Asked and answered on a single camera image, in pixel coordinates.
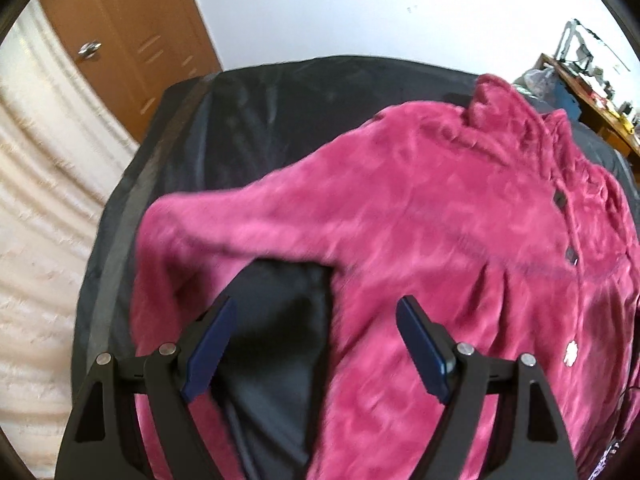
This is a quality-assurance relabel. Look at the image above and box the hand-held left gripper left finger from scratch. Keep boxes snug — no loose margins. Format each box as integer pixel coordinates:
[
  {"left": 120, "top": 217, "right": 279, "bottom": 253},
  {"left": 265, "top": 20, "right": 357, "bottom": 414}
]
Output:
[{"left": 57, "top": 296, "right": 238, "bottom": 480}]

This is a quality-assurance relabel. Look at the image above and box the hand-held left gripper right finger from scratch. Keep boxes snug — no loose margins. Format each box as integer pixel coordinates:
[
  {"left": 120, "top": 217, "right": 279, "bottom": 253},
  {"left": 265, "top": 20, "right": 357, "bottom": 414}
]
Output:
[{"left": 395, "top": 296, "right": 581, "bottom": 480}]

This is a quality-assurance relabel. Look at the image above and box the pink fleece jacket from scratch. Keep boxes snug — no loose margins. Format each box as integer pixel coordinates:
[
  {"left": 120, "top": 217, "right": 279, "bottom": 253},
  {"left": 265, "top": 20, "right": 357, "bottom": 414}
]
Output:
[{"left": 129, "top": 74, "right": 640, "bottom": 480}]

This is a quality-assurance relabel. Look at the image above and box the dark grey bed cover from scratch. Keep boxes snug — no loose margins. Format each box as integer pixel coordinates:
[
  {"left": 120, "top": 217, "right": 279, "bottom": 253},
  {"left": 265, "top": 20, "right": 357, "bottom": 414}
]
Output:
[{"left": 55, "top": 54, "right": 640, "bottom": 480}]

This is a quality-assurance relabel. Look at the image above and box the cream curtain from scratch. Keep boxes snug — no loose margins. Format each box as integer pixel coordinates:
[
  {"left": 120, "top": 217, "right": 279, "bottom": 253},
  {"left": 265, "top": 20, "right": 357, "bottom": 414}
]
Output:
[{"left": 0, "top": 0, "right": 141, "bottom": 471}]

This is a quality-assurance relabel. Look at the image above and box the blue box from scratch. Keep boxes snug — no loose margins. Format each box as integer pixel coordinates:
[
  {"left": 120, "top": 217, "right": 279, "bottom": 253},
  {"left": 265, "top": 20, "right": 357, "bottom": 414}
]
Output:
[{"left": 547, "top": 85, "right": 581, "bottom": 121}]

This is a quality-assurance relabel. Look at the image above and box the white plastic bag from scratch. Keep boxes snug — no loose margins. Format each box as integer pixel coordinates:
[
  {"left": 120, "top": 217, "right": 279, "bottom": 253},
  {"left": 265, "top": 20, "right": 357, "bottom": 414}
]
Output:
[{"left": 515, "top": 67, "right": 556, "bottom": 98}]

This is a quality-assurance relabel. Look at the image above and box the wooden desk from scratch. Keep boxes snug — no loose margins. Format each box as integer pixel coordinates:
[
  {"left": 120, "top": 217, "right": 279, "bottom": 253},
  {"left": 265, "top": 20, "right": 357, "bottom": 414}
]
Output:
[{"left": 540, "top": 52, "right": 640, "bottom": 161}]

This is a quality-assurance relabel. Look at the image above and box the wooden door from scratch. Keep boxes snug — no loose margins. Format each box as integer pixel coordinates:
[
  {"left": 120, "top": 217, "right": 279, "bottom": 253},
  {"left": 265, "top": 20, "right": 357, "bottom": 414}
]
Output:
[{"left": 39, "top": 0, "right": 223, "bottom": 143}]

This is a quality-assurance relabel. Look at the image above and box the clear frame stand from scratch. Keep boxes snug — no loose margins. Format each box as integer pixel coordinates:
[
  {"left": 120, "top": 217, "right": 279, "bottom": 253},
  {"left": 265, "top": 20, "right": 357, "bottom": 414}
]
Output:
[{"left": 557, "top": 19, "right": 631, "bottom": 73}]

